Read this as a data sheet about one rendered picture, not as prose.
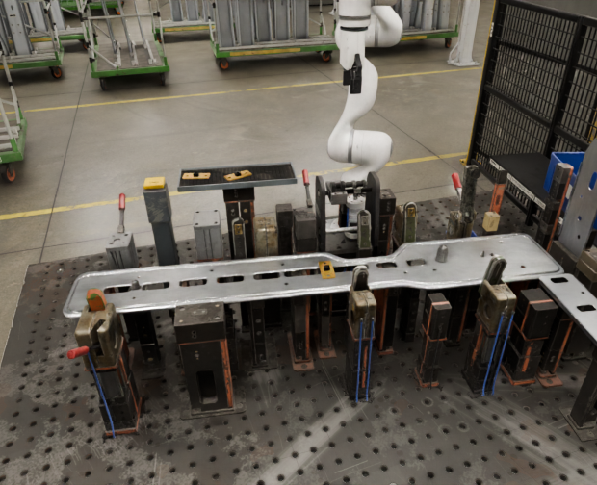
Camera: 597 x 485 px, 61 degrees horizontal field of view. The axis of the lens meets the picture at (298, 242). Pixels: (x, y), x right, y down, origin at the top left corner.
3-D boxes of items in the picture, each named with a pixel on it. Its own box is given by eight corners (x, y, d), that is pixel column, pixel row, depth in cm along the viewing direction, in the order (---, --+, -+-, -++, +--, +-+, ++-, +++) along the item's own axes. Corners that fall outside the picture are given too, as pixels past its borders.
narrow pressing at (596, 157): (579, 261, 145) (617, 150, 127) (556, 240, 155) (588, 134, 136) (581, 261, 145) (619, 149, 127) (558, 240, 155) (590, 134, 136)
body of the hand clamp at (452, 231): (442, 307, 175) (457, 219, 156) (434, 295, 180) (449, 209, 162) (457, 305, 175) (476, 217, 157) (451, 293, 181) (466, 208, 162)
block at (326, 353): (319, 359, 155) (320, 284, 139) (312, 331, 165) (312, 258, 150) (336, 357, 155) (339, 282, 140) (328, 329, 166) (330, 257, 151)
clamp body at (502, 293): (469, 400, 141) (493, 303, 122) (453, 370, 151) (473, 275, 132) (500, 396, 142) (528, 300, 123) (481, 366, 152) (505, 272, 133)
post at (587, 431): (581, 442, 129) (617, 361, 113) (557, 407, 138) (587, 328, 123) (604, 439, 129) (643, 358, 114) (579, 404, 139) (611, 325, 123)
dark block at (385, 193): (372, 305, 176) (380, 198, 154) (367, 293, 182) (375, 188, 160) (385, 303, 177) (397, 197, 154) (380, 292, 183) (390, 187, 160)
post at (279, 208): (280, 312, 174) (276, 211, 152) (279, 303, 178) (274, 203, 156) (295, 311, 174) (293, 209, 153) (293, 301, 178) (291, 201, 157)
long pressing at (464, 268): (56, 326, 126) (55, 321, 125) (77, 274, 145) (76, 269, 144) (569, 276, 141) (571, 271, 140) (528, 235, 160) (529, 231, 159)
